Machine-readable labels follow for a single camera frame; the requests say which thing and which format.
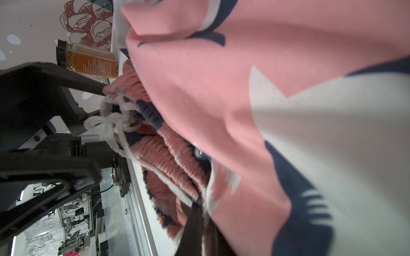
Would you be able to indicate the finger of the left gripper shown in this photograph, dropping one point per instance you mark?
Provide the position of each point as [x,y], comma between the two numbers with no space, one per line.
[34,93]
[72,176]

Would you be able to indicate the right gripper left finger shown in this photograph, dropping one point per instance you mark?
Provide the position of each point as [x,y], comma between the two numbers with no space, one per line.
[191,240]

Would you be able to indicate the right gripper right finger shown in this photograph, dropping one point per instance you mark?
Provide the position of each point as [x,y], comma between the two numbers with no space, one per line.
[218,244]

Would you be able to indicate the pink patterned shorts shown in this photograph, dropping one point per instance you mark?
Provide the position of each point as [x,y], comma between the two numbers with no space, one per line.
[288,122]

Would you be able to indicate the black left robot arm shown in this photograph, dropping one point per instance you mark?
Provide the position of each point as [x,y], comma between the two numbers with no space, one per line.
[56,139]

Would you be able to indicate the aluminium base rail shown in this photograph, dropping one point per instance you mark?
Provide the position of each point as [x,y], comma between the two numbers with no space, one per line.
[126,220]

